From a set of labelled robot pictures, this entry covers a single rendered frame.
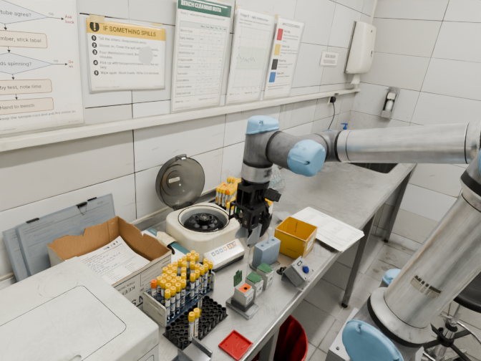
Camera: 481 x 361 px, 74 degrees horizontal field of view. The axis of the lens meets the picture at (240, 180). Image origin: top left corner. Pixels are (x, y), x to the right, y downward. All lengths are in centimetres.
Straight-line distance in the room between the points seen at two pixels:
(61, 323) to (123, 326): 10
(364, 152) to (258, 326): 58
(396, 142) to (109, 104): 86
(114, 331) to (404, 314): 49
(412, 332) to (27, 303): 67
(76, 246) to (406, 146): 98
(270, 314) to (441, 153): 66
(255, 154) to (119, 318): 43
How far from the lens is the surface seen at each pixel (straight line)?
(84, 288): 70
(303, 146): 67
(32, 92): 103
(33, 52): 102
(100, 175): 119
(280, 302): 111
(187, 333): 96
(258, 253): 115
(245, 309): 103
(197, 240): 113
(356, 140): 74
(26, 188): 110
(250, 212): 77
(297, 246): 126
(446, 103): 307
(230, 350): 96
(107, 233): 121
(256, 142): 72
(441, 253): 59
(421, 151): 70
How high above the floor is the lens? 163
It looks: 24 degrees down
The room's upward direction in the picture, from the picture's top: 6 degrees clockwise
